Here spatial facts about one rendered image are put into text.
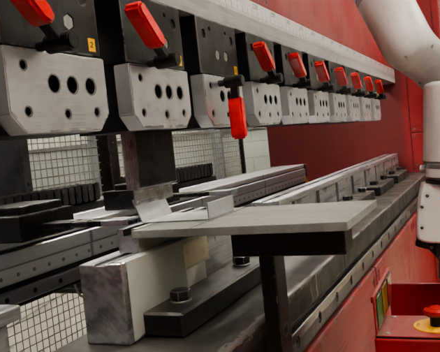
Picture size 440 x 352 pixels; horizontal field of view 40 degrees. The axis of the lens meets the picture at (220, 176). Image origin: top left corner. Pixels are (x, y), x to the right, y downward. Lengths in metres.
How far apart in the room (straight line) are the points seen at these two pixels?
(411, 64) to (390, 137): 1.82
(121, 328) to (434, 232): 0.56
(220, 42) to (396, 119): 1.97
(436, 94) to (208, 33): 0.37
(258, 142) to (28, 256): 7.37
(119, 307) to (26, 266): 0.29
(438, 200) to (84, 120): 0.62
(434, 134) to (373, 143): 1.88
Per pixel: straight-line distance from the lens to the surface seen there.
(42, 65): 0.60
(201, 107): 0.90
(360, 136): 2.91
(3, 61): 0.56
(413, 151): 2.88
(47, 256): 1.01
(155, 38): 0.72
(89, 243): 1.09
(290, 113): 1.27
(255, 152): 8.26
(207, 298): 0.77
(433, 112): 1.03
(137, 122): 0.72
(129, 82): 0.72
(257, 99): 1.09
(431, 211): 1.05
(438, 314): 0.99
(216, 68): 0.95
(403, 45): 1.06
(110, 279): 0.71
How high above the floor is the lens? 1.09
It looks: 3 degrees down
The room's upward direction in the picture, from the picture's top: 6 degrees counter-clockwise
